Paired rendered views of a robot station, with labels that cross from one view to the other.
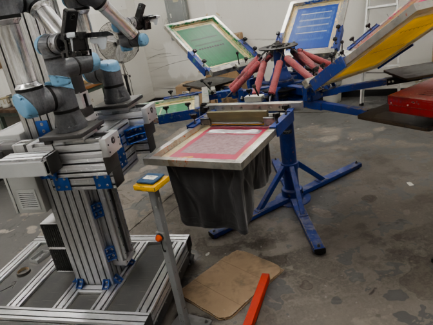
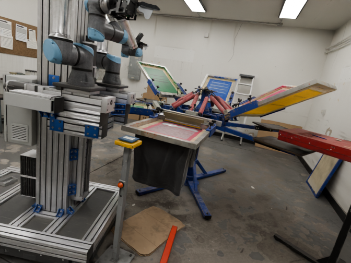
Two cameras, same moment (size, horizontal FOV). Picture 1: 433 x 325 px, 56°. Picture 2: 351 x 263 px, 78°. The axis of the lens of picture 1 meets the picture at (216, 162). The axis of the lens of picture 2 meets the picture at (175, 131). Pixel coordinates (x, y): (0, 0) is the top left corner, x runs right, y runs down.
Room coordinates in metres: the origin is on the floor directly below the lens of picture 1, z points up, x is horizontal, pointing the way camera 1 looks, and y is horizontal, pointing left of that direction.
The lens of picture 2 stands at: (0.47, 0.37, 1.39)
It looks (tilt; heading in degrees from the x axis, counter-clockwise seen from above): 14 degrees down; 346
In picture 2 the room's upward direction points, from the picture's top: 10 degrees clockwise
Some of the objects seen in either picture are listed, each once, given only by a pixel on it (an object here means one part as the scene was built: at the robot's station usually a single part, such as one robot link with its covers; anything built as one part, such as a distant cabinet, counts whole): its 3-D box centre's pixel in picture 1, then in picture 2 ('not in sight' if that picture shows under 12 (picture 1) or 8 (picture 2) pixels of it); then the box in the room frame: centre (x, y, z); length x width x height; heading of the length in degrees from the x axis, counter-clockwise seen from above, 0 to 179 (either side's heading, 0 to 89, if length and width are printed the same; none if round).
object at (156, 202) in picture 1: (170, 260); (121, 204); (1.84, 0.33, 0.48); 0.22 x 0.22 x 0.96; 59
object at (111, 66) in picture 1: (109, 72); (112, 63); (2.38, 0.51, 1.42); 0.13 x 0.12 x 0.14; 49
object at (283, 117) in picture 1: (282, 122); (210, 130); (2.33, -0.43, 0.98); 0.30 x 0.05 x 0.07; 149
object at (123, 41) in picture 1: (127, 41); (126, 51); (2.66, 0.42, 1.56); 0.11 x 0.08 x 0.11; 49
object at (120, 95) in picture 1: (115, 92); (112, 78); (2.38, 0.51, 1.31); 0.15 x 0.15 x 0.10
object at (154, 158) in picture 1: (223, 137); (175, 128); (2.26, -0.06, 0.97); 0.79 x 0.58 x 0.04; 149
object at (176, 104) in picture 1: (166, 98); (132, 99); (3.18, 0.30, 1.05); 1.08 x 0.61 x 0.23; 89
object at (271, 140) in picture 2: (350, 108); (243, 134); (2.58, -0.93, 0.91); 1.34 x 0.40 x 0.08; 29
